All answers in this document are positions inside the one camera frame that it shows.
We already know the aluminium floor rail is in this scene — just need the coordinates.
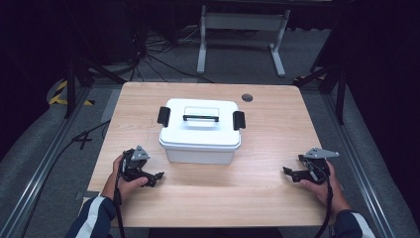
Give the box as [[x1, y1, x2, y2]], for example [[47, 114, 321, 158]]
[[322, 92, 399, 238], [0, 86, 94, 238]]

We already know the white box lid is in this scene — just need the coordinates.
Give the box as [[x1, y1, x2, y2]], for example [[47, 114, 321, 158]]
[[158, 97, 243, 153]]

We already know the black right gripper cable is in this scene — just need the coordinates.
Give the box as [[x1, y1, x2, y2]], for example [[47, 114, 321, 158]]
[[314, 158, 334, 238]]

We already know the black floor cable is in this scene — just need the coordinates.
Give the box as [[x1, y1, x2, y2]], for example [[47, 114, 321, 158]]
[[19, 119, 112, 238]]

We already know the white plastic storage box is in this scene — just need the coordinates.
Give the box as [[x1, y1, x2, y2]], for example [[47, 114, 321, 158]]
[[159, 138, 242, 166]]

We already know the black lid handle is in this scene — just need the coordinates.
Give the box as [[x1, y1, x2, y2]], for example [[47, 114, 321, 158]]
[[182, 114, 220, 123]]

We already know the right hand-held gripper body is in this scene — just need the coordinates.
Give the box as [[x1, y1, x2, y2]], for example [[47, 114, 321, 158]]
[[297, 147, 341, 184]]

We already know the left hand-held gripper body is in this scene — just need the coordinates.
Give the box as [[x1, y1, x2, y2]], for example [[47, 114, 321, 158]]
[[120, 145, 152, 182]]

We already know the yellow black floor tape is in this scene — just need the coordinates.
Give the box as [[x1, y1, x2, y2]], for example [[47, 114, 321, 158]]
[[48, 79, 96, 107]]

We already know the person's right hand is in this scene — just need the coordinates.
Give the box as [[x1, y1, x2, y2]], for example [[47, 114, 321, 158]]
[[298, 161, 352, 216]]

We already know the tangle of black cables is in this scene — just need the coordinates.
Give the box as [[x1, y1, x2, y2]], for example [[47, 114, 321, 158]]
[[130, 24, 216, 84]]

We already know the black tripod stand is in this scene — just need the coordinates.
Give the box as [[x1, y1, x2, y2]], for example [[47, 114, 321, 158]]
[[63, 54, 127, 119], [292, 60, 349, 126]]

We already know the person's left hand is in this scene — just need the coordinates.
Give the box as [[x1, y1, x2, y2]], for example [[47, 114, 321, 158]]
[[101, 154, 150, 201]]

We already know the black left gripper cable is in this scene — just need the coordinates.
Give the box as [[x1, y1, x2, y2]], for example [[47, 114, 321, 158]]
[[113, 158, 127, 238]]

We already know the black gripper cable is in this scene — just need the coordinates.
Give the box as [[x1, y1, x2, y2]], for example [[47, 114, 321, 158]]
[[113, 158, 127, 238], [314, 158, 334, 238]]

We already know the white metal table frame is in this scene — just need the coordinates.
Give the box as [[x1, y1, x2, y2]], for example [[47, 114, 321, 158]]
[[196, 4, 292, 78]]

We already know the black box latch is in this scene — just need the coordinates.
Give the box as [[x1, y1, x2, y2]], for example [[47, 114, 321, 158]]
[[157, 106, 171, 128], [232, 110, 247, 132]]

